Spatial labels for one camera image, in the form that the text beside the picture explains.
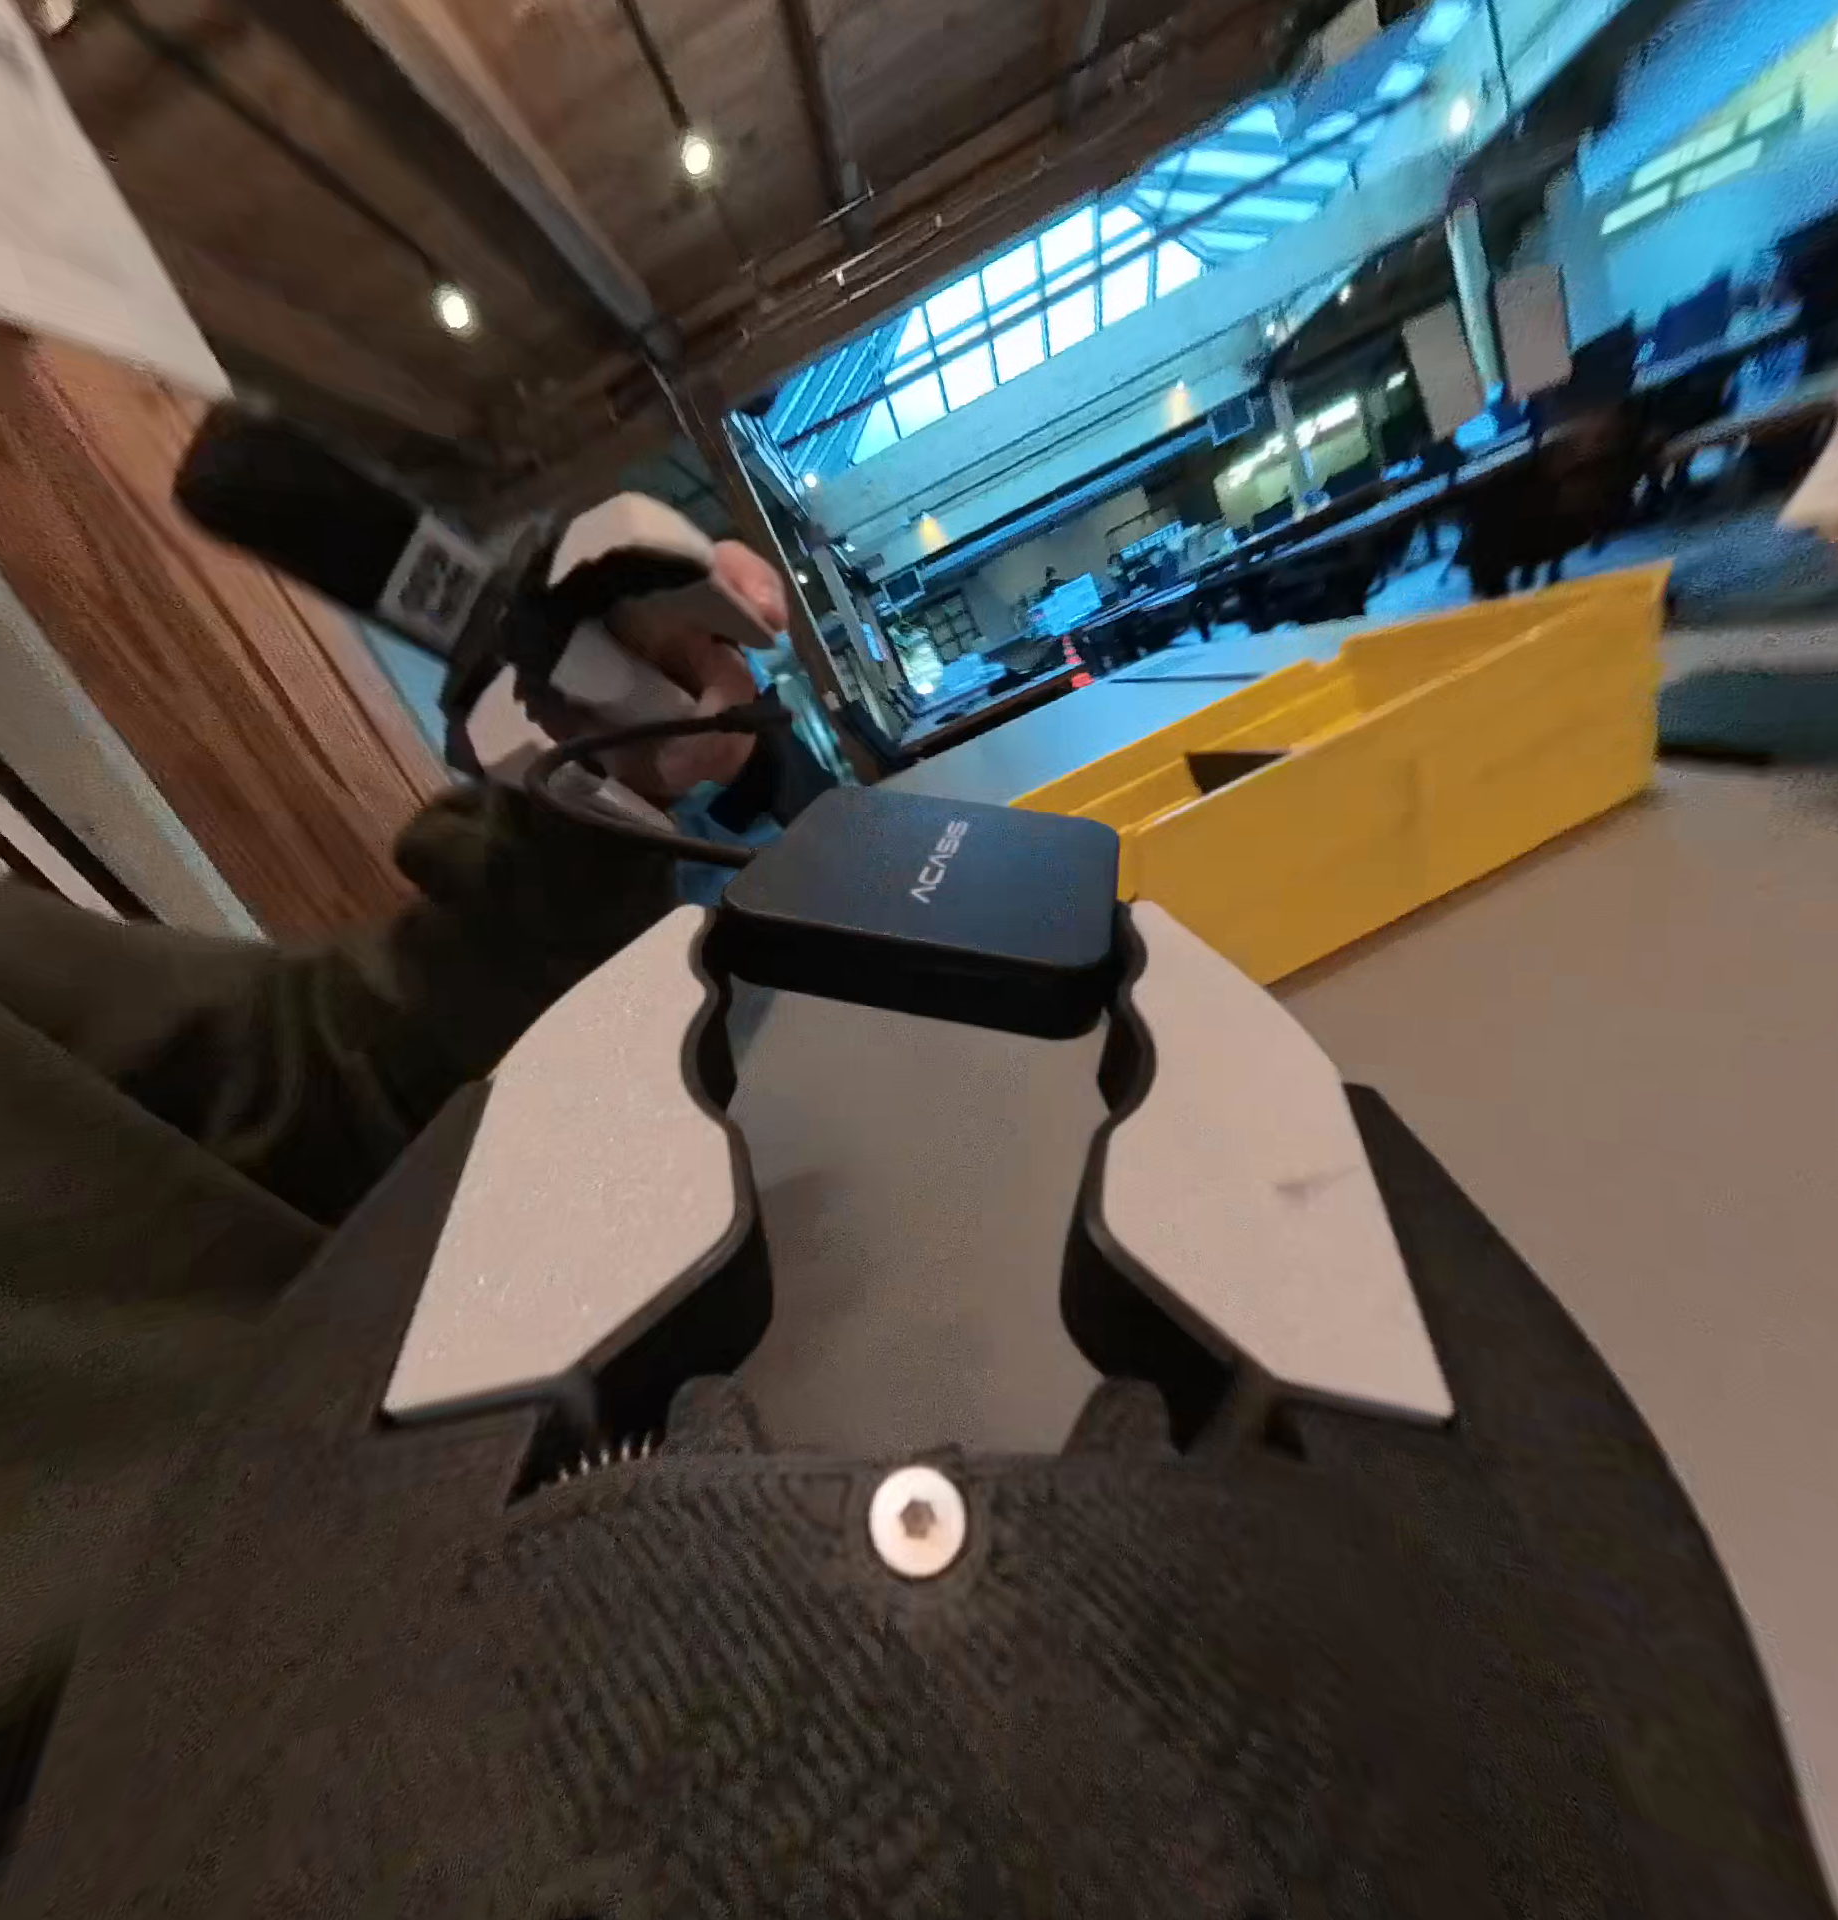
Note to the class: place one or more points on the wooden pillar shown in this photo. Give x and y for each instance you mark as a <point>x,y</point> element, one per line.
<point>186,630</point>

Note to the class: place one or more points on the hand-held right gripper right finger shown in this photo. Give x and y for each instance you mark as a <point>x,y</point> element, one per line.
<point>1249,1186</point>

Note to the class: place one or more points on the person's left forearm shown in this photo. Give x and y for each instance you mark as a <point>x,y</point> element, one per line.
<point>261,1021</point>

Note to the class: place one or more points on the person's torso olive hoodie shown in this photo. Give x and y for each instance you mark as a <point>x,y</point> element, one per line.
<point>80,1351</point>

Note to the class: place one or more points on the grey desk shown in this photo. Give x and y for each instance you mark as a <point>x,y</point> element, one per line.
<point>1610,1126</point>

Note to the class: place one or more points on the person's left hand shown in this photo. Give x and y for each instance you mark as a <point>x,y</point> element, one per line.
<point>747,592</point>

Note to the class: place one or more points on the yellow plastic bin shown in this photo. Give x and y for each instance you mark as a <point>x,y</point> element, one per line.
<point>1385,810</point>

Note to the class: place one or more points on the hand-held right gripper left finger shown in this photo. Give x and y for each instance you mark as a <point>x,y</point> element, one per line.
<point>590,1186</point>

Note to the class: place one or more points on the white paper notice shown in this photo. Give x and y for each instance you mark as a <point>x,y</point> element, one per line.
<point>51,180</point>

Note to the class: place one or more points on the ceiling spot light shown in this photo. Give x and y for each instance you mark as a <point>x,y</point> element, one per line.
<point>695,150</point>
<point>451,306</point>

